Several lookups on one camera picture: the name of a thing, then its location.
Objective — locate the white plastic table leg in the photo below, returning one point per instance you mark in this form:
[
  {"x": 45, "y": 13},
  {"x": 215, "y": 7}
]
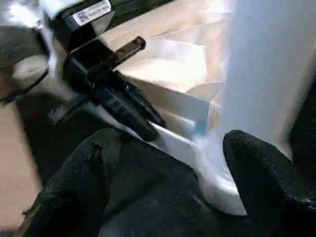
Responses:
[{"x": 259, "y": 74}]

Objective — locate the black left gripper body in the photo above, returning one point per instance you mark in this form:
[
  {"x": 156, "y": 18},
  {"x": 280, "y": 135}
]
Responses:
[{"x": 86, "y": 61}]

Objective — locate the white plastic table top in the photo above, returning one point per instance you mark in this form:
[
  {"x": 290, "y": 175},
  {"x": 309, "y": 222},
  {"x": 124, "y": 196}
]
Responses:
[{"x": 172, "y": 74}]

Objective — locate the black work mat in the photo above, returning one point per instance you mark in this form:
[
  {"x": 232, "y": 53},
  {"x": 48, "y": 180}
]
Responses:
[{"x": 160, "y": 197}]

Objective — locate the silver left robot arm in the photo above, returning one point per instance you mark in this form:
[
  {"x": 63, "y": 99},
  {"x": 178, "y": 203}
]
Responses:
[{"x": 24, "y": 69}]

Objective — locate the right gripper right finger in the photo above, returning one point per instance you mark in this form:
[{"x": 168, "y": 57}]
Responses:
[{"x": 271, "y": 192}]

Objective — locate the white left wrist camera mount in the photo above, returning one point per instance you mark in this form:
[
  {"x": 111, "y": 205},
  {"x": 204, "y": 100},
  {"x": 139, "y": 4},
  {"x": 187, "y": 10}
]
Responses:
[{"x": 49, "y": 6}]

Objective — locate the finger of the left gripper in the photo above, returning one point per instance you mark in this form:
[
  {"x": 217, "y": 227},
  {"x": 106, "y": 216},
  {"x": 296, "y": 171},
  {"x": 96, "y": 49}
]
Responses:
[
  {"x": 128, "y": 116},
  {"x": 138, "y": 98}
]

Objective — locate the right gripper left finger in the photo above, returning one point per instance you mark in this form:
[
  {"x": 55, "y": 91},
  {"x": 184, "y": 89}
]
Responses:
[{"x": 74, "y": 192}]

